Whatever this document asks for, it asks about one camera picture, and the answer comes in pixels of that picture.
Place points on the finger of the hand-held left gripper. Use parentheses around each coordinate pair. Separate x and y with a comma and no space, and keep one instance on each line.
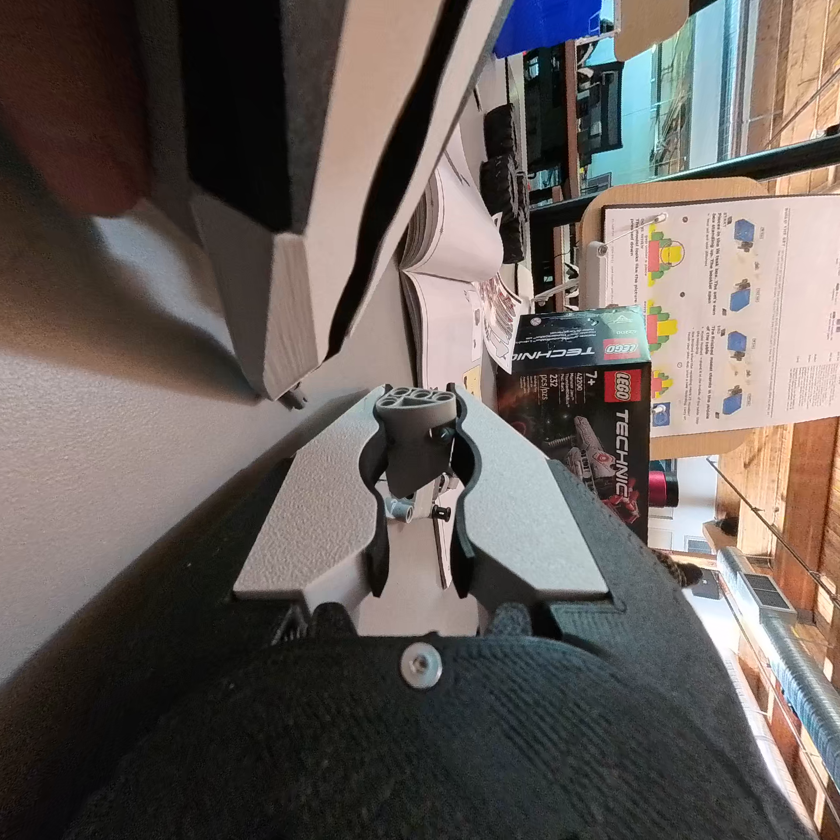
(295,315)
(426,131)

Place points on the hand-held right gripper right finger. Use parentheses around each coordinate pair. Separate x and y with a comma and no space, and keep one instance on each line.
(531,531)

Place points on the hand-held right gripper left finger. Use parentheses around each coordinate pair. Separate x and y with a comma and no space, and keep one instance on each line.
(308,518)

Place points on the grey toy brick piece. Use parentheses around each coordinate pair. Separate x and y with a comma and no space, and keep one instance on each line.
(413,453)

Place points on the grey desk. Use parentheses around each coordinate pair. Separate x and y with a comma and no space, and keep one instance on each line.
(98,459)

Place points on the person's left hand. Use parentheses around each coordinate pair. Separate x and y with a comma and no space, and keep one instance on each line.
(65,85)

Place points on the black toy tire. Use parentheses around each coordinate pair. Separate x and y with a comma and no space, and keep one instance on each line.
(502,131)
(505,210)

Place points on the white instruction booklet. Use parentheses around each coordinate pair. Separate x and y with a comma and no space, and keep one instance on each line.
(453,229)

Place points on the black toy set box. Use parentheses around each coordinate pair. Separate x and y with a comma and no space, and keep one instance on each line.
(577,426)

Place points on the pink bottle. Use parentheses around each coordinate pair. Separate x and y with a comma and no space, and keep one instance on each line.
(664,482)

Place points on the blue plastic bin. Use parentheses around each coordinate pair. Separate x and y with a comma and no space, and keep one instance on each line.
(558,26)

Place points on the wooden sign board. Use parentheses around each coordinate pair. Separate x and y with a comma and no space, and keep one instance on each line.
(656,191)
(656,26)

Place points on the printed instruction sheet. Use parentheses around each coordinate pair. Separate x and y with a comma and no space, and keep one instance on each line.
(754,315)

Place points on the silver duct pipe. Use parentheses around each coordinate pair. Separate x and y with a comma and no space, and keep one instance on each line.
(800,669)

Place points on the black metal frame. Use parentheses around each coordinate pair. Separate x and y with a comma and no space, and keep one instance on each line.
(754,161)

